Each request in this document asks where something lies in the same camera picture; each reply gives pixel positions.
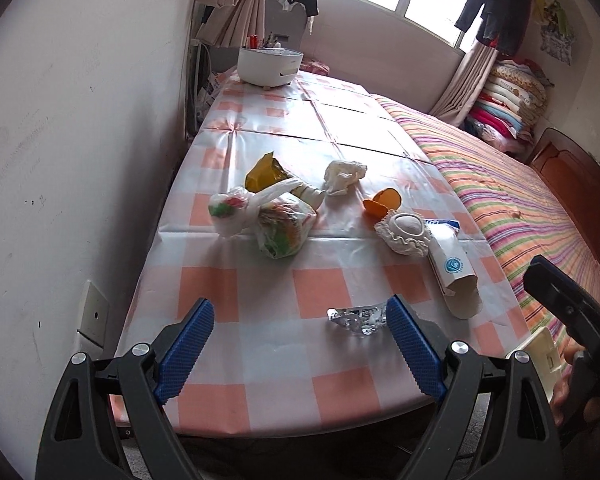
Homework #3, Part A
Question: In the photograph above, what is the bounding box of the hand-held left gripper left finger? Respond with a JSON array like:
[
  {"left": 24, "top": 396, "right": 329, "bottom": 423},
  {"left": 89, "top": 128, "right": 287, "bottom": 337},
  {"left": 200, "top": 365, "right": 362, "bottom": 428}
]
[{"left": 36, "top": 297, "right": 216, "bottom": 480}]

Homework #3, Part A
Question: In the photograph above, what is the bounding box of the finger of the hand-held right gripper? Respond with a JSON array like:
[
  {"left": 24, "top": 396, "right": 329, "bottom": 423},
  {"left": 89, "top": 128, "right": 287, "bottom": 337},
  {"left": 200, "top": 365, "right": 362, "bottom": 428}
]
[{"left": 524, "top": 255, "right": 600, "bottom": 356}]

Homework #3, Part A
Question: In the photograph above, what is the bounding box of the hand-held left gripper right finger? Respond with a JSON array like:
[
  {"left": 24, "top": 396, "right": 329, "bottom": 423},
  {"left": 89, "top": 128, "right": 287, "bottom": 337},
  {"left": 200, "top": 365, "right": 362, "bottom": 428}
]
[{"left": 386, "top": 294, "right": 563, "bottom": 480}]

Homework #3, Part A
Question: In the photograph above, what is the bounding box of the cream plastic bin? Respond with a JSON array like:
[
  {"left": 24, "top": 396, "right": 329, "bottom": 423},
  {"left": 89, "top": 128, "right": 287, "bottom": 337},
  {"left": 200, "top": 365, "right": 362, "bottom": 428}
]
[{"left": 505, "top": 327, "right": 563, "bottom": 396}]

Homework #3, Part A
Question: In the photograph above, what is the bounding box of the silver blister pack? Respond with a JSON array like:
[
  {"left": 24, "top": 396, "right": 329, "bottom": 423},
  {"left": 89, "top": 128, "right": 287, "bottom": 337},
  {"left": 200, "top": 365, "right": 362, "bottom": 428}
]
[{"left": 327, "top": 305, "right": 388, "bottom": 337}]

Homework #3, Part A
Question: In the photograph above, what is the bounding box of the white tissue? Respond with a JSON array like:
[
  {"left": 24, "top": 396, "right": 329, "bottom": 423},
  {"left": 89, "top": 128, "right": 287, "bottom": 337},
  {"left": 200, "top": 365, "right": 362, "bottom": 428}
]
[{"left": 323, "top": 160, "right": 368, "bottom": 197}]

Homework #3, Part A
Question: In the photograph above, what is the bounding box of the person's right hand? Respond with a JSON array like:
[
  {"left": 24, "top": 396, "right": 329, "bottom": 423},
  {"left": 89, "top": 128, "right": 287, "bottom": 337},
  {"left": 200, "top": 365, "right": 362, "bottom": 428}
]
[{"left": 550, "top": 345, "right": 588, "bottom": 426}]

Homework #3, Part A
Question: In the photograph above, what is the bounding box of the white paper cup blue logo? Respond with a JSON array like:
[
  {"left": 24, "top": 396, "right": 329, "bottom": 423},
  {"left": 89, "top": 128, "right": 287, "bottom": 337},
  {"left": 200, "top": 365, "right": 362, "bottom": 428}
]
[{"left": 426, "top": 224, "right": 482, "bottom": 320}]

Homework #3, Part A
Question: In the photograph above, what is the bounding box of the pink checked tablecloth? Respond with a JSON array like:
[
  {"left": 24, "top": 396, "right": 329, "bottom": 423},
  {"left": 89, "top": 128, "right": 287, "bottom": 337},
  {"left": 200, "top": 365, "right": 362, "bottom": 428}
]
[{"left": 115, "top": 67, "right": 531, "bottom": 436}]

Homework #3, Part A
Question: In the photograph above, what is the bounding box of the bed with striped sheet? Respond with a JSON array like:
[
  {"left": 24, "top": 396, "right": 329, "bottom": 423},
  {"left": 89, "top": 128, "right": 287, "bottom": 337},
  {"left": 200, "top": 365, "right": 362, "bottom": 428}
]
[{"left": 372, "top": 92, "right": 600, "bottom": 341}]

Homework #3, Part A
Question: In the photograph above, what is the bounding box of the white bag with colourful contents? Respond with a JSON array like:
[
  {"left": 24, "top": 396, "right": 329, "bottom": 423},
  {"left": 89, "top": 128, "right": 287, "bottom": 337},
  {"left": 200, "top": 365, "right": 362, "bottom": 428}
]
[{"left": 208, "top": 180, "right": 301, "bottom": 239}]

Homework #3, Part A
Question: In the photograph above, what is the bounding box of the orange peel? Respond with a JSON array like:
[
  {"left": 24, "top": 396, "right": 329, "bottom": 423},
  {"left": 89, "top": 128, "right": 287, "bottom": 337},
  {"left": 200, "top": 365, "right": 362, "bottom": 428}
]
[{"left": 363, "top": 188, "right": 402, "bottom": 219}]

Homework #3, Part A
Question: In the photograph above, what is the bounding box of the clear bag of noodle packets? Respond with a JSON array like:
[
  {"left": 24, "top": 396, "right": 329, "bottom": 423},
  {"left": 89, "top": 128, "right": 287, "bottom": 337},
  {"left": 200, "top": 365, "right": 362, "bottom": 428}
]
[{"left": 252, "top": 192, "right": 317, "bottom": 260}]

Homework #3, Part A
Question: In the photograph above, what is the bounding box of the mustard yellow wrapper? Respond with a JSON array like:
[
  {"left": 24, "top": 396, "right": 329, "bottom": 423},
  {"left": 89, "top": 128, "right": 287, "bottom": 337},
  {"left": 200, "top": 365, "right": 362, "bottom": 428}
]
[{"left": 245, "top": 152, "right": 287, "bottom": 193}]

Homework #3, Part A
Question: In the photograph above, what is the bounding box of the stack of folded blankets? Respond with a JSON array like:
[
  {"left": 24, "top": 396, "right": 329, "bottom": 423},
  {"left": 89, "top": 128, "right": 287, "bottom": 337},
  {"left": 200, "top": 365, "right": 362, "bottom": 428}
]
[{"left": 462, "top": 59, "right": 551, "bottom": 143}]

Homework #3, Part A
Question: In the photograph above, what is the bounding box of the printed hanging bag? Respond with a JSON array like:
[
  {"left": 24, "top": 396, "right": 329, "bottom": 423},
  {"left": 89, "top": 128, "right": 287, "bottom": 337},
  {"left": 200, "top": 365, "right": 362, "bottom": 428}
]
[{"left": 539, "top": 20, "right": 577, "bottom": 66}]

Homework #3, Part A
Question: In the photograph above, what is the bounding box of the white desk organizer box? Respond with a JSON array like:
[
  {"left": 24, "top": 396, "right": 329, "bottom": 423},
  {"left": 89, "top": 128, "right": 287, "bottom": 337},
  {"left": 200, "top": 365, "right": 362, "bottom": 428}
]
[{"left": 237, "top": 45, "right": 304, "bottom": 90}]

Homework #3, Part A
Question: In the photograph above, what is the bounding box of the row of hanging clothes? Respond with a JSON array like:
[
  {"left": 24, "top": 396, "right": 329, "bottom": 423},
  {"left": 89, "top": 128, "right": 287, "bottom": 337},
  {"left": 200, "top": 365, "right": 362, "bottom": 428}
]
[{"left": 405, "top": 0, "right": 533, "bottom": 56}]

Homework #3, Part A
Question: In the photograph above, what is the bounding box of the white cabinet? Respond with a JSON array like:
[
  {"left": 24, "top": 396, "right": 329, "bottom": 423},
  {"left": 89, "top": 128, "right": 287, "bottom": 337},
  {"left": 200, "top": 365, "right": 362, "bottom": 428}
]
[{"left": 262, "top": 0, "right": 313, "bottom": 53}]

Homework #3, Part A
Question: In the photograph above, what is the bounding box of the white wall socket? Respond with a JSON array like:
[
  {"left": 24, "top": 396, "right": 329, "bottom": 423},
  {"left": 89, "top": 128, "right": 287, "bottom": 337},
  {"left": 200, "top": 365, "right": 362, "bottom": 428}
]
[{"left": 76, "top": 280, "right": 110, "bottom": 348}]

